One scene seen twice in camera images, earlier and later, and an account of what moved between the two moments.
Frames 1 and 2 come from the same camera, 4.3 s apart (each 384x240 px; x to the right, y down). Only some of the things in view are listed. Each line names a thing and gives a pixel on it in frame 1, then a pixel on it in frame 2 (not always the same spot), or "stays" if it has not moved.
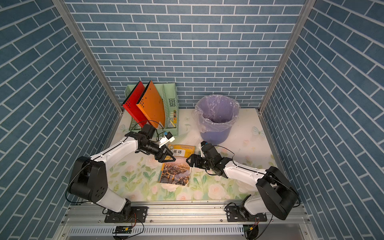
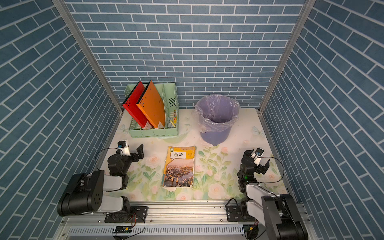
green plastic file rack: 169,94 stays
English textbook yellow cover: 177,172 stays
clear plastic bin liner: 215,113 stays
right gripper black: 197,162 to 262,170
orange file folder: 151,104 stays
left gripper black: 161,157 to 140,154
